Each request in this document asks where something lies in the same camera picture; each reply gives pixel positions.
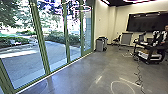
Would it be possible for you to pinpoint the green framed glass door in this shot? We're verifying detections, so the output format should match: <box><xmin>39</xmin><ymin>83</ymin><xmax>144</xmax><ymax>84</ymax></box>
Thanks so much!
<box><xmin>78</xmin><ymin>0</ymin><xmax>97</xmax><ymax>57</ymax></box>

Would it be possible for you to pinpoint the grey trash bin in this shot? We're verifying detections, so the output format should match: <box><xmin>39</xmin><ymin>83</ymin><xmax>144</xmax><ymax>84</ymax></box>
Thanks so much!
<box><xmin>95</xmin><ymin>38</ymin><xmax>105</xmax><ymax>53</ymax></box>

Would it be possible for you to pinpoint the green lid recycling bin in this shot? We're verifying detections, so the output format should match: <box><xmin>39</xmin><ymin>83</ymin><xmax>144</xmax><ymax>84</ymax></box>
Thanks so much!
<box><xmin>98</xmin><ymin>35</ymin><xmax>109</xmax><ymax>51</ymax></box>

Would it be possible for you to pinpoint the green outdoor hedge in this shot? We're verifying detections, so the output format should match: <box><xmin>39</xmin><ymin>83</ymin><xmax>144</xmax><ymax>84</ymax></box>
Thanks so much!
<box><xmin>44</xmin><ymin>31</ymin><xmax>81</xmax><ymax>47</ymax></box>

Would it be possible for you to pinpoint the black mesh office chair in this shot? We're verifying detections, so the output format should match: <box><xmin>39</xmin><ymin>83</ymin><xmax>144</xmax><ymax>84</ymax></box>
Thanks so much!
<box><xmin>111</xmin><ymin>33</ymin><xmax>122</xmax><ymax>47</ymax></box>

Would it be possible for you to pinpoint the black wheeled cart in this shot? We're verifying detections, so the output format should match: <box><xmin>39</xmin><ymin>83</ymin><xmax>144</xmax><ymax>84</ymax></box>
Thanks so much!
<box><xmin>132</xmin><ymin>31</ymin><xmax>165</xmax><ymax>65</ymax></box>

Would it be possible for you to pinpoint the person in dark jacket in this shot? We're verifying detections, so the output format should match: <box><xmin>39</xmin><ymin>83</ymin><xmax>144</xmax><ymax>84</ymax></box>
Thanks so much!
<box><xmin>155</xmin><ymin>24</ymin><xmax>168</xmax><ymax>52</ymax></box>

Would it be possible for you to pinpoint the black wall display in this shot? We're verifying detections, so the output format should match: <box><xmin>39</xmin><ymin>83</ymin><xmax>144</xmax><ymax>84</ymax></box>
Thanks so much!
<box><xmin>126</xmin><ymin>11</ymin><xmax>168</xmax><ymax>33</ymax></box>

